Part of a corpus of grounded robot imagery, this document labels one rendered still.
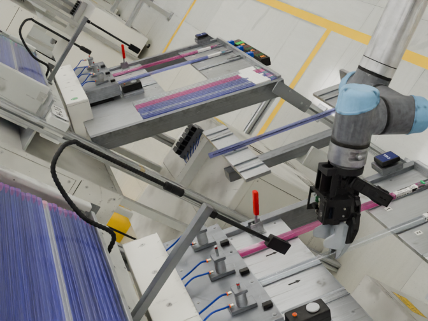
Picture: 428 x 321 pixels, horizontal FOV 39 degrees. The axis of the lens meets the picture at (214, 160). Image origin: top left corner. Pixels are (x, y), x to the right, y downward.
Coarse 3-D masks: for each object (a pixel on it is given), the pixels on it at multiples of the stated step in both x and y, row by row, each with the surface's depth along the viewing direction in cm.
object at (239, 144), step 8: (328, 112) 171; (304, 120) 169; (312, 120) 170; (280, 128) 168; (288, 128) 168; (256, 136) 167; (264, 136) 167; (240, 144) 165; (248, 144) 166; (216, 152) 164; (224, 152) 164
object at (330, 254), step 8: (424, 216) 131; (400, 224) 130; (408, 224) 130; (416, 224) 131; (376, 232) 129; (384, 232) 129; (392, 232) 129; (360, 240) 128; (368, 240) 128; (376, 240) 128; (352, 248) 127; (320, 256) 126; (328, 256) 126; (296, 264) 125; (304, 264) 124; (312, 264) 125; (280, 272) 124; (288, 272) 124; (264, 280) 122; (272, 280) 123
